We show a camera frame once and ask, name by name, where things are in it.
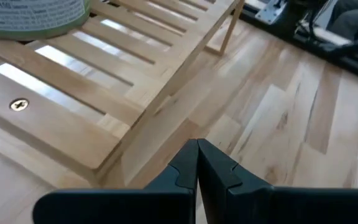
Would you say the teal-labelled tin can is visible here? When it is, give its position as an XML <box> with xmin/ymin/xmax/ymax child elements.
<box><xmin>0</xmin><ymin>0</ymin><xmax>92</xmax><ymax>41</ymax></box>

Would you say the silver shelf screw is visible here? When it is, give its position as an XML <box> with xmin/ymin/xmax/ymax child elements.
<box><xmin>9</xmin><ymin>98</ymin><xmax>30</xmax><ymax>112</ymax></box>

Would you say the wooden slatted shelf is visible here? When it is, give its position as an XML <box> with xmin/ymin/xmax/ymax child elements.
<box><xmin>0</xmin><ymin>0</ymin><xmax>247</xmax><ymax>189</ymax></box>

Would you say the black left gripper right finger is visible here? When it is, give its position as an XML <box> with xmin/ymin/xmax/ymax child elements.
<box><xmin>197</xmin><ymin>138</ymin><xmax>358</xmax><ymax>224</ymax></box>

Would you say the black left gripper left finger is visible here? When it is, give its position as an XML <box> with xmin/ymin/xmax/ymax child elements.
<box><xmin>32</xmin><ymin>138</ymin><xmax>200</xmax><ymax>224</ymax></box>

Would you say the silver mounting plate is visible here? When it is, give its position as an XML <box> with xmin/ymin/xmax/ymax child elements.
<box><xmin>255</xmin><ymin>0</ymin><xmax>287</xmax><ymax>25</ymax></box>

